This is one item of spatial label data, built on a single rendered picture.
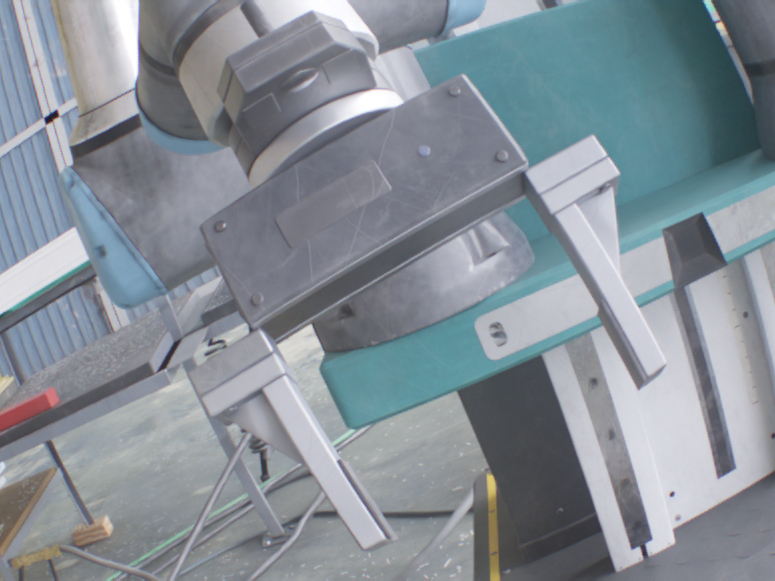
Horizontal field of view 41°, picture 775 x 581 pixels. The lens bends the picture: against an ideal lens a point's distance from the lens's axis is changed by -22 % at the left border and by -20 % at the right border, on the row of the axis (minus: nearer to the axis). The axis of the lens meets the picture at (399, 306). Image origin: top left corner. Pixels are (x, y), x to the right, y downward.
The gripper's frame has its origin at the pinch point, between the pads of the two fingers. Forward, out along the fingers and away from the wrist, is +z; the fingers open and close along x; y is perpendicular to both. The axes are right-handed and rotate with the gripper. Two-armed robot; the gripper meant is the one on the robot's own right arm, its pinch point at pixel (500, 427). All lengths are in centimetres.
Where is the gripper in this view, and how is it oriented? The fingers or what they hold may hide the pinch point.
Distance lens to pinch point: 50.1
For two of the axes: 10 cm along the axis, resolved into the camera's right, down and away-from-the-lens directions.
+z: 5.0, 8.3, -2.4
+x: -8.6, 5.1, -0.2
